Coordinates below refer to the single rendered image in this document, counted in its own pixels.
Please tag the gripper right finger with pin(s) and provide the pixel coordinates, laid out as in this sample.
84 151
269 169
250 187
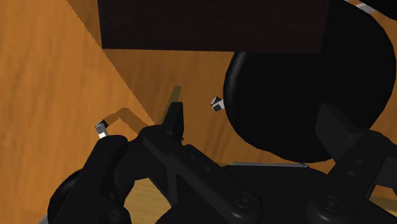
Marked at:
350 161

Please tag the dark robot stand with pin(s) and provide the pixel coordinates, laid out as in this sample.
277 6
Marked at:
211 24

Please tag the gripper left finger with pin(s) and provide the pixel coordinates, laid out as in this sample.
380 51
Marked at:
198 164

